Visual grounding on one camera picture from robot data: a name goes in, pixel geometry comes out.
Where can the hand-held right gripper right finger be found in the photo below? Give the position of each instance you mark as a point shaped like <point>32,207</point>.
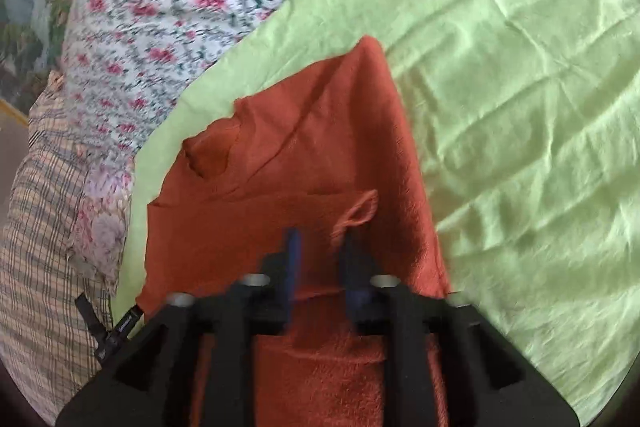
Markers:
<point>350,267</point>

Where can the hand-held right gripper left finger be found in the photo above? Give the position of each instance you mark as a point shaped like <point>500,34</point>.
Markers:
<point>293,257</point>

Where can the orange knit sweater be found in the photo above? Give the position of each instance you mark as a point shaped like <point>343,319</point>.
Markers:
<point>300,147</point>

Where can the pink floral pillow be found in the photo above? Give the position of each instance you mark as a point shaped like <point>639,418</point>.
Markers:
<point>102,222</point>

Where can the beige plaid cloth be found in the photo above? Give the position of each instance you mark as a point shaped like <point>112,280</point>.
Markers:
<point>40,257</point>

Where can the light green bed sheet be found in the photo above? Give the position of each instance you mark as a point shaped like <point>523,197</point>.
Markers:
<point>510,82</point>

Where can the landscape wall poster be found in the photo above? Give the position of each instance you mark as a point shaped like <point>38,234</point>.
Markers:
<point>35,7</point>

